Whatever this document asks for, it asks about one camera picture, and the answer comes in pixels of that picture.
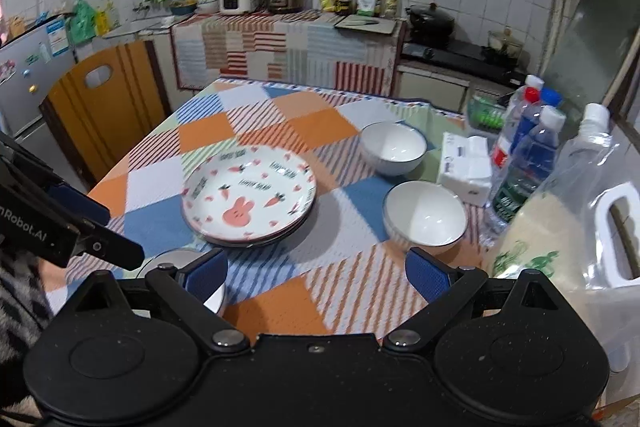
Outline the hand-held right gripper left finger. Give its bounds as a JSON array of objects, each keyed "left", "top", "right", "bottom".
[{"left": 65, "top": 248, "right": 251, "bottom": 354}]

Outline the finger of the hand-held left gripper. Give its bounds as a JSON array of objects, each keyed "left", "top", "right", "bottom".
[
  {"left": 46, "top": 184, "right": 111, "bottom": 228},
  {"left": 75, "top": 222, "right": 146, "bottom": 272}
]

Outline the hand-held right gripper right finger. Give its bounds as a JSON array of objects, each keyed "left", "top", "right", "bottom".
[{"left": 382, "top": 247, "right": 576, "bottom": 353}]

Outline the white ribbed bowl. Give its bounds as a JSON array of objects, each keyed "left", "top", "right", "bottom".
[
  {"left": 360, "top": 121, "right": 428, "bottom": 176},
  {"left": 142, "top": 249, "right": 228, "bottom": 315},
  {"left": 383, "top": 180, "right": 469, "bottom": 255}
]

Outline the white bunny carrot plate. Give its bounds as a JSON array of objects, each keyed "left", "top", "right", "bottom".
[{"left": 181, "top": 145, "right": 318, "bottom": 242}]

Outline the grey patterned clothing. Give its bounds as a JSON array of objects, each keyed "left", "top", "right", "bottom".
[{"left": 0, "top": 247, "right": 53, "bottom": 413}]

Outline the wooden chair back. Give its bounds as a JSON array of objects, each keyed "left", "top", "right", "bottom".
[{"left": 40, "top": 39, "right": 173, "bottom": 192}]

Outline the white tissue pack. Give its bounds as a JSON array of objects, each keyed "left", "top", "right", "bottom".
[{"left": 436, "top": 132, "right": 493, "bottom": 208}]

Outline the refrigerator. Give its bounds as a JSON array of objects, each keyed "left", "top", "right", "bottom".
[{"left": 0, "top": 14, "right": 78, "bottom": 142}]

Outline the clear plastic rice bag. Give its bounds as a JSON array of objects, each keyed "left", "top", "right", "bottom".
[{"left": 480, "top": 103, "right": 640, "bottom": 373}]

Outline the green label water bottle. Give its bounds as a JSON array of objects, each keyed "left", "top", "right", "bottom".
[{"left": 482, "top": 106, "right": 567, "bottom": 233}]

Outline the red cap water bottle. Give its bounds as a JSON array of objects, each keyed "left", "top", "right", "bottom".
[{"left": 490, "top": 88, "right": 541, "bottom": 172}]

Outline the green plastic basket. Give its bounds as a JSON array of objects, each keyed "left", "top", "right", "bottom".
[{"left": 467, "top": 93, "right": 511, "bottom": 132}]

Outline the blue cap water bottle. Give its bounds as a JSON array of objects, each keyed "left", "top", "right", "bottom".
[{"left": 515, "top": 88, "right": 563, "bottom": 142}]

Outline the green plastic bag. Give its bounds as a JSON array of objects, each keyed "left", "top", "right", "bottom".
[{"left": 70, "top": 0, "right": 98, "bottom": 46}]

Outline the white base cabinet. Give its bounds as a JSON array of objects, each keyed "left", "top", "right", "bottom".
[{"left": 392, "top": 62, "right": 473, "bottom": 112}]

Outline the yellow plastic bag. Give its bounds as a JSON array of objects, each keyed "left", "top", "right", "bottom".
[{"left": 95, "top": 0, "right": 121, "bottom": 32}]

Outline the white cap water bottle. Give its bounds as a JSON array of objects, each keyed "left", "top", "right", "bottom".
[{"left": 510, "top": 75, "right": 545, "bottom": 108}]

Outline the black gas stove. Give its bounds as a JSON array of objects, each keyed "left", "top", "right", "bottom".
[{"left": 400, "top": 38, "right": 526, "bottom": 88}]

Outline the striped counter cloth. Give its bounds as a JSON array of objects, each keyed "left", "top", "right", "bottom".
[{"left": 170, "top": 11, "right": 406, "bottom": 96}]

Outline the pot with glass lid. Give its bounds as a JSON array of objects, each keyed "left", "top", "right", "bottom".
[{"left": 487, "top": 28, "right": 525, "bottom": 58}]

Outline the black wok with lid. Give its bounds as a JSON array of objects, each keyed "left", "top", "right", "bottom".
[{"left": 406, "top": 3, "right": 456, "bottom": 40}]

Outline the cutting board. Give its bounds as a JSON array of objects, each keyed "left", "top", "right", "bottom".
[{"left": 334, "top": 14, "right": 397, "bottom": 34}]

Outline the metal sheet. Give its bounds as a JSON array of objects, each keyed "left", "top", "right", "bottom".
[{"left": 540, "top": 0, "right": 640, "bottom": 118}]

